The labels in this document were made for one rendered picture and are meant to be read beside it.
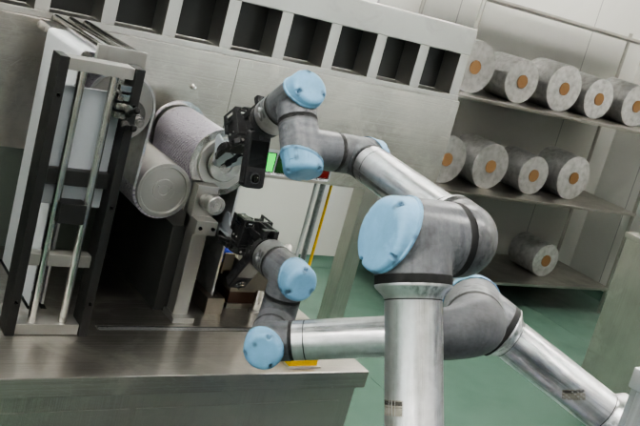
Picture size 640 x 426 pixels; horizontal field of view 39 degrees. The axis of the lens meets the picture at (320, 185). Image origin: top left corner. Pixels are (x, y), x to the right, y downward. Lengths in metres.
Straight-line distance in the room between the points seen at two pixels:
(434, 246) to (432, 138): 1.41
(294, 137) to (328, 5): 0.82
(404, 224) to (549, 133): 5.23
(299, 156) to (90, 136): 0.40
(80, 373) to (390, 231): 0.69
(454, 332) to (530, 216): 4.99
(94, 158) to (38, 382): 0.41
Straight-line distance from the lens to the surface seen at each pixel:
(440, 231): 1.33
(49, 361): 1.76
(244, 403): 1.95
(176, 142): 2.06
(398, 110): 2.61
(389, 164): 1.63
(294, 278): 1.78
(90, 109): 1.74
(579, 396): 1.89
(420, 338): 1.32
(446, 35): 2.66
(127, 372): 1.77
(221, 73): 2.30
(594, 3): 6.49
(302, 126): 1.66
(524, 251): 6.17
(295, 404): 2.01
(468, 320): 1.69
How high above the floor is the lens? 1.69
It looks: 13 degrees down
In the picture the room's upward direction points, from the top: 15 degrees clockwise
